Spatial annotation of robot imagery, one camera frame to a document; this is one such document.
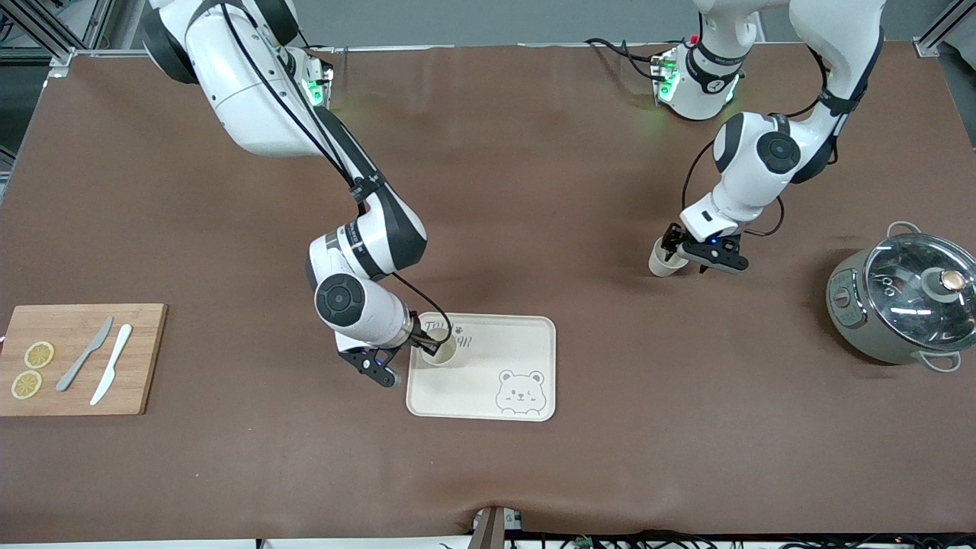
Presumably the white IKEA cup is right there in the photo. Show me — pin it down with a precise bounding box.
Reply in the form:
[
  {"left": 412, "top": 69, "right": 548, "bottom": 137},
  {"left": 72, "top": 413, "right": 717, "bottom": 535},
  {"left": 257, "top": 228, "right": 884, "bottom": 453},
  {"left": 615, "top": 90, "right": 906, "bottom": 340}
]
[
  {"left": 419, "top": 332, "right": 459, "bottom": 368},
  {"left": 648, "top": 236, "right": 689, "bottom": 278}
]

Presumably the cream tray with bear print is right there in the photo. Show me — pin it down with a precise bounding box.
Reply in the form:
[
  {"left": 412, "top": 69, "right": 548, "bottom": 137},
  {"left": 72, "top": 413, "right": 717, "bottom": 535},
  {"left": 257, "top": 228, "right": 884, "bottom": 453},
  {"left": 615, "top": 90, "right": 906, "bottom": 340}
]
[{"left": 406, "top": 312, "right": 557, "bottom": 422}]

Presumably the brown table cover mat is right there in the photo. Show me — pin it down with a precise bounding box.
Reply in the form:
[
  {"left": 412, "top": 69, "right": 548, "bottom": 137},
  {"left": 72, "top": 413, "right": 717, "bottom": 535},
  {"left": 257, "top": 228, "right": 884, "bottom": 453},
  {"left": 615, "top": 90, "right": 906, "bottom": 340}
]
[{"left": 0, "top": 42, "right": 976, "bottom": 544}]

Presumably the grey-green electric cooking pot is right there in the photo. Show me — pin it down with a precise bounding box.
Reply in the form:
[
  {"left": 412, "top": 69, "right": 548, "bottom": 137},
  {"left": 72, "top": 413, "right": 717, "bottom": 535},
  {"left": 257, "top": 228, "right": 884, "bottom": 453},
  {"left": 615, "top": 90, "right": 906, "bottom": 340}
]
[{"left": 826, "top": 221, "right": 963, "bottom": 374}]

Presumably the glass pot lid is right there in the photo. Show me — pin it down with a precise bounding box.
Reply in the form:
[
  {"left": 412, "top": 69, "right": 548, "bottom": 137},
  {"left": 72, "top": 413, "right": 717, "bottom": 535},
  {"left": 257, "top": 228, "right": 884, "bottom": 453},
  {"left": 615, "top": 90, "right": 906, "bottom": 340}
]
[{"left": 864, "top": 233, "right": 976, "bottom": 352}]

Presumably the bamboo cutting board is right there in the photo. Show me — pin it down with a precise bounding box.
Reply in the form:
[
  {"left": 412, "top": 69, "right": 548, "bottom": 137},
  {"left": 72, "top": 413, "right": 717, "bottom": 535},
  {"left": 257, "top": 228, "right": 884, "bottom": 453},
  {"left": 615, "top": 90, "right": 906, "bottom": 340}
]
[{"left": 0, "top": 303, "right": 168, "bottom": 417}]

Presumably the white plastic knife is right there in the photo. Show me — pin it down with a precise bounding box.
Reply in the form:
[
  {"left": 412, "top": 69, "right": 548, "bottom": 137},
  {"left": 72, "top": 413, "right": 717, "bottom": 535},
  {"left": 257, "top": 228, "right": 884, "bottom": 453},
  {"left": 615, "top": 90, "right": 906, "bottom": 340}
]
[{"left": 90, "top": 324, "right": 133, "bottom": 406}]

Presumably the grey plastic knife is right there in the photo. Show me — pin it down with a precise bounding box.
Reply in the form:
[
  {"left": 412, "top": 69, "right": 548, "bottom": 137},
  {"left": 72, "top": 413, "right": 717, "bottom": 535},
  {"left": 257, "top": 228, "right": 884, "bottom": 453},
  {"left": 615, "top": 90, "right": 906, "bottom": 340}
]
[{"left": 56, "top": 316, "right": 114, "bottom": 393}]

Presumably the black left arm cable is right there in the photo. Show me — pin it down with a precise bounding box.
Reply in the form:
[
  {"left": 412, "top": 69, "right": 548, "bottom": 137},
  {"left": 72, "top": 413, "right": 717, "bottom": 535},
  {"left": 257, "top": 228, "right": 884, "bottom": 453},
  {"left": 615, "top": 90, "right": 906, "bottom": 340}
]
[{"left": 681, "top": 46, "right": 840, "bottom": 237}]

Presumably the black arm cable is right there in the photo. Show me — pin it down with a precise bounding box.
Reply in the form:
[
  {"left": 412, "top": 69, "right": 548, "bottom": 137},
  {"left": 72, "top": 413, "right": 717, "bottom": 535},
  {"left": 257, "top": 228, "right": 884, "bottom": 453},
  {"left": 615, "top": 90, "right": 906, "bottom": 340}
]
[
  {"left": 217, "top": 0, "right": 452, "bottom": 336},
  {"left": 681, "top": 46, "right": 840, "bottom": 237}
]

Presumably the black base power cable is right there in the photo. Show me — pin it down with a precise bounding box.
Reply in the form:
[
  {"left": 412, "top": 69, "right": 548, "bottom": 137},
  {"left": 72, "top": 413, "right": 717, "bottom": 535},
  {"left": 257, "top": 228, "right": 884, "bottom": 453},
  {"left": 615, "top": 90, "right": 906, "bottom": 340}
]
[{"left": 585, "top": 37, "right": 664, "bottom": 81}]

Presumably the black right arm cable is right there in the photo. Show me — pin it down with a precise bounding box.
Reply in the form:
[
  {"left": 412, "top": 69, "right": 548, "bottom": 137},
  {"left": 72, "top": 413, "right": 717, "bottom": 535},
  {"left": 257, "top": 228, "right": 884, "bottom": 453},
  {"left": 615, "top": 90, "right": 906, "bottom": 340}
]
[{"left": 217, "top": 0, "right": 452, "bottom": 336}]

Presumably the aluminium frame post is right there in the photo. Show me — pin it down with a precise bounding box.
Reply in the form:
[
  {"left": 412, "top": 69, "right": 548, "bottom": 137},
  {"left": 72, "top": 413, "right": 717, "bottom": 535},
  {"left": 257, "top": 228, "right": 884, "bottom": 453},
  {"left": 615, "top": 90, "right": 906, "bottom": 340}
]
[
  {"left": 915, "top": 0, "right": 976, "bottom": 58},
  {"left": 0, "top": 0, "right": 115, "bottom": 69}
]

